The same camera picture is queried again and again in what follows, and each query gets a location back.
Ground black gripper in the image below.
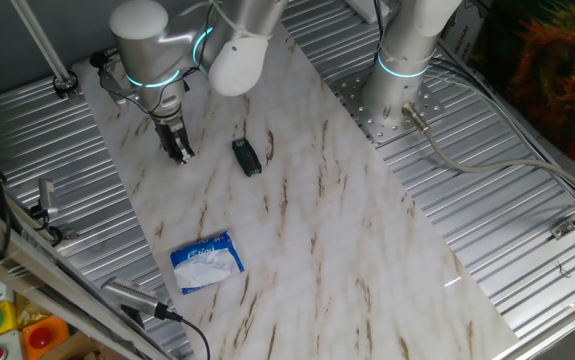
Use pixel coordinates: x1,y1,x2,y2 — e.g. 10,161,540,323
155,117,195,166

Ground dark folding hex key set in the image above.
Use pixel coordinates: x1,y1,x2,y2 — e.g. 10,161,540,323
231,138,263,178

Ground blue white tissue pack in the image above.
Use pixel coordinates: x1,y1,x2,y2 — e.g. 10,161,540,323
169,230,246,295

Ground white marble pattern board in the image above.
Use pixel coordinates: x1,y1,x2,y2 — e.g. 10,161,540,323
71,19,518,360

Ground aluminium pole with black foot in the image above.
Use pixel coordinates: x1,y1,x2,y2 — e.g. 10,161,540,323
9,0,81,100

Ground golden foil bag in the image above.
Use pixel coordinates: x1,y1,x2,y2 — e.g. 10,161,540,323
14,294,52,329

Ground light wooden board pieces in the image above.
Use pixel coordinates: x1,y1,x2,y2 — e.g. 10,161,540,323
41,332,114,360

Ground orange box red button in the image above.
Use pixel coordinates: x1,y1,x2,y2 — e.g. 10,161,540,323
20,314,71,360

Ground grey box red button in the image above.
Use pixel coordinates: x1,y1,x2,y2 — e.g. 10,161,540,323
0,329,26,360

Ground cardboard box red print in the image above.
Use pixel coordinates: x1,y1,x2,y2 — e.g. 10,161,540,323
439,0,493,69

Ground colourful fuzzy cloth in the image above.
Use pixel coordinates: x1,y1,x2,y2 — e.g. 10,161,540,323
471,0,575,184

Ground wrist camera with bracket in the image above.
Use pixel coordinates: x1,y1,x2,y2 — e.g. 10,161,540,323
89,48,132,106

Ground silver depth camera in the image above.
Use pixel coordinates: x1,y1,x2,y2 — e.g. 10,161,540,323
36,178,61,217
100,276,183,322

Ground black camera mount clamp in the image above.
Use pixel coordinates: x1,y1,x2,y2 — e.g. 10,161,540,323
27,204,79,247

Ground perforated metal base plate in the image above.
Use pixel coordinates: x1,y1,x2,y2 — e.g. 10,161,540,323
331,64,446,146

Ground black camera cable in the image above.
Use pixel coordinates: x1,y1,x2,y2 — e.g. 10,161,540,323
164,304,212,360

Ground grey cable with metal connector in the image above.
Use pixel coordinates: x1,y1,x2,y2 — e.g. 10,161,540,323
400,102,575,202

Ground thin cable bundle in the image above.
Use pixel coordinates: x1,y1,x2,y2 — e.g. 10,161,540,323
429,43,575,204

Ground small metal corner bracket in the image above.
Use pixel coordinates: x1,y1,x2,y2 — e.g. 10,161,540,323
550,219,575,240

